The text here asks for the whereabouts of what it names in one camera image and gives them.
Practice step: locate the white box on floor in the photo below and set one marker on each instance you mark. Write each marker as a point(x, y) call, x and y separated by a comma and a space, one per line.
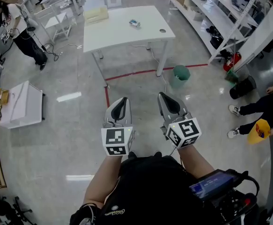
point(26, 102)

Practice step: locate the green trash bin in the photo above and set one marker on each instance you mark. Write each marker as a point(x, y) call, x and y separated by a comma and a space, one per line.
point(179, 78)

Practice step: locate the red floor tape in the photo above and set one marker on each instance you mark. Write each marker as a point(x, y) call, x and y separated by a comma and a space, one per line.
point(136, 72)

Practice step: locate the person's right shoe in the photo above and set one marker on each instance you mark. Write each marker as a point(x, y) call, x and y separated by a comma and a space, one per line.
point(158, 153)

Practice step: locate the person's black clothing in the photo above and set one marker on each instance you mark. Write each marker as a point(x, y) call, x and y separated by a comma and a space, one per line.
point(150, 189)

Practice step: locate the white shelving rack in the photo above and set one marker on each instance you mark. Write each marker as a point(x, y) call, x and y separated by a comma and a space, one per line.
point(211, 10)

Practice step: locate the small blue item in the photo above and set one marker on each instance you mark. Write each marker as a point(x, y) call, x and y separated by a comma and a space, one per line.
point(135, 23)

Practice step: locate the black bag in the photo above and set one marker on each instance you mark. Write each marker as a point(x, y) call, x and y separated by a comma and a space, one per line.
point(216, 42)

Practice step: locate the beige desk organizer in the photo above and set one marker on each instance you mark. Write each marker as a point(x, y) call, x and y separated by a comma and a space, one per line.
point(95, 14)

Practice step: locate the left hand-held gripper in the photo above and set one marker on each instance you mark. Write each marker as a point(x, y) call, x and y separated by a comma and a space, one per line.
point(114, 137)

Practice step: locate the white side table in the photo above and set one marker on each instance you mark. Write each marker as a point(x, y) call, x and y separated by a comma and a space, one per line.
point(53, 21)

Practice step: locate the person's left forearm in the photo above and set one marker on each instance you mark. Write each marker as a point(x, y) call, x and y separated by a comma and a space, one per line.
point(101, 179)

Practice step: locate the person's shoe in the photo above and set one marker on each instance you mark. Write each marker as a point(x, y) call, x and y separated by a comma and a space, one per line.
point(158, 153)
point(132, 154)

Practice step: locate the person's left shoe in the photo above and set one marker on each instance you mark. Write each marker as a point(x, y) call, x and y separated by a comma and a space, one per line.
point(132, 154)

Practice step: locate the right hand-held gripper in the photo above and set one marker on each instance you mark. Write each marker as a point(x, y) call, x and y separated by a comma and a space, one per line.
point(185, 130)

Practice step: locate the green dustpan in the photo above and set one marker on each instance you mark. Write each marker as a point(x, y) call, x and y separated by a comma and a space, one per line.
point(231, 76)

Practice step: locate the yellow bucket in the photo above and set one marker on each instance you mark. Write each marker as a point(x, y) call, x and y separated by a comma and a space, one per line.
point(254, 136)

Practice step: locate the person's right forearm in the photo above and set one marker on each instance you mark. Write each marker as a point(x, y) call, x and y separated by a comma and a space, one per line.
point(194, 163)

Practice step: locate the white rectangular table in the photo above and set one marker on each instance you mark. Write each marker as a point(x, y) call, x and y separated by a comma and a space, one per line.
point(122, 34)

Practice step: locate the black chest monitor rig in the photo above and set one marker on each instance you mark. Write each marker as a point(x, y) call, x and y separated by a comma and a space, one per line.
point(211, 184)

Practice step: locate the red fire extinguisher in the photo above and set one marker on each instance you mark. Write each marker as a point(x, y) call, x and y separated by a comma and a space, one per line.
point(231, 63)

